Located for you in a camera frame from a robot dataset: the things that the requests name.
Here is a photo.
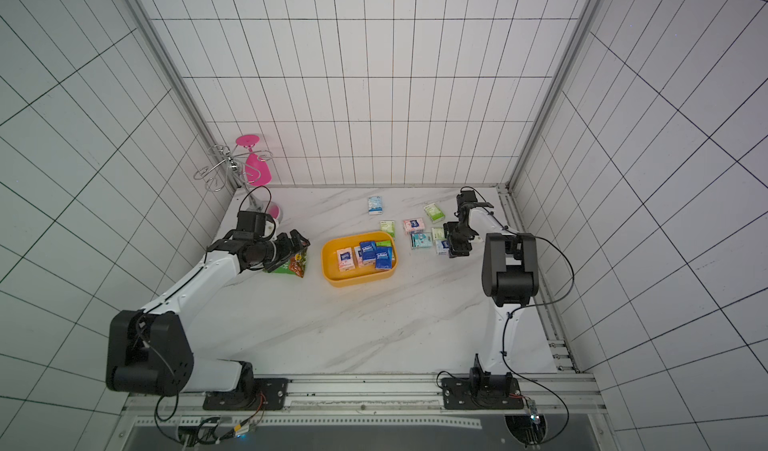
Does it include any yellow plastic storage box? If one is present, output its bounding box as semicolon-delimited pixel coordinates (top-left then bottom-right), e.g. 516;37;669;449
321;231;399;288

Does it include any pink white tissue pack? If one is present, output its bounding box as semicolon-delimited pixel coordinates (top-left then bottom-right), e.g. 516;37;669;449
336;248;356;272

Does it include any dark blue tissue pack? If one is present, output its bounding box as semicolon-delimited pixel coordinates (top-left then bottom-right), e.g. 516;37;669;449
375;246;394;270
358;241;377;266

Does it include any dark blue tissue pack front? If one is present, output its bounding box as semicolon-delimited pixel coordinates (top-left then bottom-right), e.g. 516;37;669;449
358;241;377;266

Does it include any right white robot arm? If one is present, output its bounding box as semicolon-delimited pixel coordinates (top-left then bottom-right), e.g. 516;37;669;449
438;190;539;410

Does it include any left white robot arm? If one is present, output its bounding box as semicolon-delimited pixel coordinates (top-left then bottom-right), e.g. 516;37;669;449
105;211;310;396

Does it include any white blue tissue pack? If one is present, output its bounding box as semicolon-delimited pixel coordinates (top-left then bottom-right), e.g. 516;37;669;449
435;240;450;255

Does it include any green tissue pack right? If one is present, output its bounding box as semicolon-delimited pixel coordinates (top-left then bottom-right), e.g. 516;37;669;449
432;227;446;243

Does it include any green tissue pack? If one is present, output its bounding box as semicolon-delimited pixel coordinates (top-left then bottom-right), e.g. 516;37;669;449
380;220;395;238
432;227;446;243
424;203;445;223

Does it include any green red chips bag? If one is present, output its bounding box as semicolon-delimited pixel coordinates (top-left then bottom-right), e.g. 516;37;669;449
261;243;307;278

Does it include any green tissue pack far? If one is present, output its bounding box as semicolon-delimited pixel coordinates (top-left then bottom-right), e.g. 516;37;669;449
424;203;445;223

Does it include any pink wine glass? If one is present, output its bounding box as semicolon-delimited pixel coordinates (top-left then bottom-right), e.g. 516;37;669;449
235;134;272;187

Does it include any light blue tissue pack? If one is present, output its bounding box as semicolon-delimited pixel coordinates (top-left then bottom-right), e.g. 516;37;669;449
367;196;383;215

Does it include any chrome glass rack stand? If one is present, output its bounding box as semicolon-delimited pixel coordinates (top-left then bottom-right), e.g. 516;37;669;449
193;136;273;193

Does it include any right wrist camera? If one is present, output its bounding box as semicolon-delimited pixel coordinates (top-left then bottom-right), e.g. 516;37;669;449
456;190;479;211

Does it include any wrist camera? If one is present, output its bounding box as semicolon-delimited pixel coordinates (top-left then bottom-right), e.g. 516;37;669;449
234;211;274;240
456;190;479;211

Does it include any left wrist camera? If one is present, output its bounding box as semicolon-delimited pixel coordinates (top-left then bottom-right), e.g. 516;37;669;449
234;211;274;240

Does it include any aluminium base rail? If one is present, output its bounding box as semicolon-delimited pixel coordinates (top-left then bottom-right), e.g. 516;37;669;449
123;374;607;431

